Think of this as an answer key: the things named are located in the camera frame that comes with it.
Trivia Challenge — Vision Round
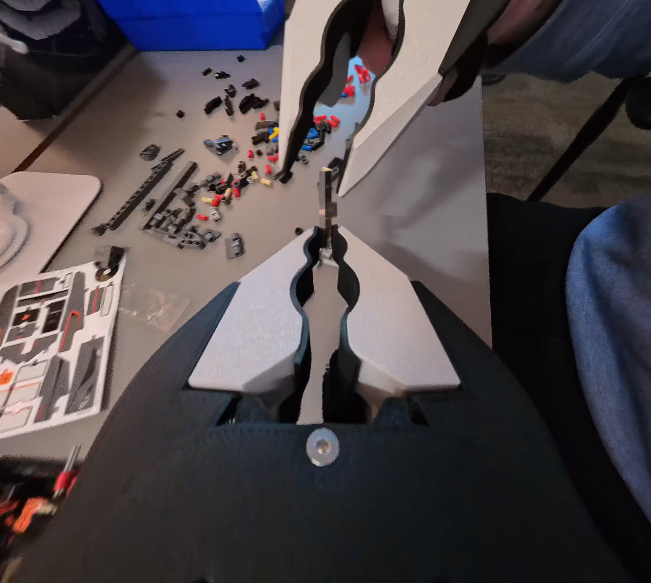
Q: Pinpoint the cluster of black lego panels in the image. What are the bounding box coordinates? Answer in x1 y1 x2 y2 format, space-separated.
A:
175 54 270 118

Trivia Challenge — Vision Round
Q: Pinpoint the white booklet stand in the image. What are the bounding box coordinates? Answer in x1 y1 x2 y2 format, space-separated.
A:
0 171 102 286

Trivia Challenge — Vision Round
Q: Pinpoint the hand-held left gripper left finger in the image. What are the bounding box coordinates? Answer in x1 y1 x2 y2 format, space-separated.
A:
187 226 326 423

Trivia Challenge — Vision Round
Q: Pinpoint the long dark grey lego beam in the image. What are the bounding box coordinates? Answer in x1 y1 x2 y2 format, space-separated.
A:
144 161 198 232
93 149 185 237

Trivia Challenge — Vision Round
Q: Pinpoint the person's right forearm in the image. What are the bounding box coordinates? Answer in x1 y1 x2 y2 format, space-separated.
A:
480 0 651 85

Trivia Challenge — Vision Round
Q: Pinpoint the partly built lego car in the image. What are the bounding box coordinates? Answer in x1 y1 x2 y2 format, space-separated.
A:
0 443 82 574

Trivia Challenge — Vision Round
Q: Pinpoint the sticker sheet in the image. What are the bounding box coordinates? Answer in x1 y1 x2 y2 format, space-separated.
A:
0 255 128 441

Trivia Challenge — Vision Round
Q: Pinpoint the dark grey bag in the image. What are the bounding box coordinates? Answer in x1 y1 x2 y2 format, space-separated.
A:
0 0 134 122

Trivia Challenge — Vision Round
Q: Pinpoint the pile of lego pieces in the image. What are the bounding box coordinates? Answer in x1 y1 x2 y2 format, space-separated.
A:
142 63 374 253

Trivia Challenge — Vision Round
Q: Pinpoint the flat empty clear plastic bag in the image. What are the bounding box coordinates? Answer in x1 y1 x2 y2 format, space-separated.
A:
119 283 189 329

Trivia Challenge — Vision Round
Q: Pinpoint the black lego sub-assembly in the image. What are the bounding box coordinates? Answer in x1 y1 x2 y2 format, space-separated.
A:
316 167 340 266

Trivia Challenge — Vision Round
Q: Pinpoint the blue plastic bin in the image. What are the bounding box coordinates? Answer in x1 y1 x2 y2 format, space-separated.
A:
79 0 288 52

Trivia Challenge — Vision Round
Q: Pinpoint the black metal table leg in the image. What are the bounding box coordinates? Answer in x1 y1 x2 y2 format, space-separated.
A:
526 79 644 202

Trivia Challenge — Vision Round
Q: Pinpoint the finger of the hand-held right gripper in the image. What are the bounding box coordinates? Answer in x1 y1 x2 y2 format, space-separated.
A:
277 0 374 185
337 0 490 198

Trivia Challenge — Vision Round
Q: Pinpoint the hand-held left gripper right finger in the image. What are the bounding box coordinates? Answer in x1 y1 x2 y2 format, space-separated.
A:
333 226 462 423

